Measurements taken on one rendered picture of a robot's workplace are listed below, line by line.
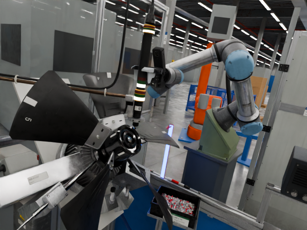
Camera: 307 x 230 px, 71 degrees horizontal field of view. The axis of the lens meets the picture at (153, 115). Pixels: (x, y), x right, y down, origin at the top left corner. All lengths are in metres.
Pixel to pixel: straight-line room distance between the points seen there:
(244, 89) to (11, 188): 1.00
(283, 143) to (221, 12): 3.02
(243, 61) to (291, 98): 1.52
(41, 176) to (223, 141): 0.99
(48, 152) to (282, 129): 2.16
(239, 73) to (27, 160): 0.89
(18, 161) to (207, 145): 1.02
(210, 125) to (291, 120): 1.28
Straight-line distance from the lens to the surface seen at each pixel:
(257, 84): 8.69
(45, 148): 0.94
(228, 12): 4.80
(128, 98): 0.85
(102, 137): 0.80
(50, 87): 0.72
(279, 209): 2.81
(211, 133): 1.38
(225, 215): 1.25
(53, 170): 0.79
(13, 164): 0.79
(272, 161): 2.62
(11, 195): 0.73
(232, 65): 1.02
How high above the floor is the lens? 1.50
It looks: 13 degrees down
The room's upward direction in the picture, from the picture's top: 9 degrees clockwise
